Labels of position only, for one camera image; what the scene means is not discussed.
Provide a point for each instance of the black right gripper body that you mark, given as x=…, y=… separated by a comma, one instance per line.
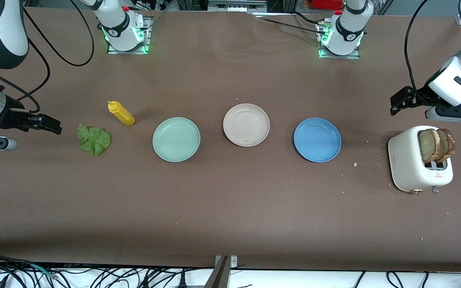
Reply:
x=13, y=117

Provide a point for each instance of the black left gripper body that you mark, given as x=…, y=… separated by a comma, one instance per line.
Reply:
x=419, y=96

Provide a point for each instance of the green lettuce leaf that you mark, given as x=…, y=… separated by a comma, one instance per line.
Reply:
x=93, y=140

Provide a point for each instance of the light brown bread slice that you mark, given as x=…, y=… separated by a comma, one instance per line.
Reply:
x=427, y=146

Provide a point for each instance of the yellow mustard squeeze bottle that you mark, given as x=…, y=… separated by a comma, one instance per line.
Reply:
x=122, y=115

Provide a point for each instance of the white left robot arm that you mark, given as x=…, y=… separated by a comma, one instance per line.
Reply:
x=348, y=32

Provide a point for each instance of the blue round plate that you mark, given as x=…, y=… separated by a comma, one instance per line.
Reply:
x=317, y=140

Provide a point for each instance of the mint green round plate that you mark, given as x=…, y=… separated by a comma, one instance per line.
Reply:
x=176, y=140

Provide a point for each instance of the beige round plate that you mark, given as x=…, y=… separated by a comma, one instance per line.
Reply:
x=246, y=124

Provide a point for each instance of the dark crust bread slice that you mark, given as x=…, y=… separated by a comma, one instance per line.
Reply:
x=448, y=144

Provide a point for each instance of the white toaster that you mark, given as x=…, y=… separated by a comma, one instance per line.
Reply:
x=404, y=160

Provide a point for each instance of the red box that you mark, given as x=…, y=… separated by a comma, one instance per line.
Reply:
x=326, y=4

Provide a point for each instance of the grey aluminium beam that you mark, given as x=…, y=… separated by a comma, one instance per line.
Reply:
x=218, y=278

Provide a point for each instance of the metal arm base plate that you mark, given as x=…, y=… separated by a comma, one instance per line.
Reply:
x=148, y=34
x=356, y=56

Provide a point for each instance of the metal table edge bracket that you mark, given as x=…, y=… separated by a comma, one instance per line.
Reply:
x=233, y=262

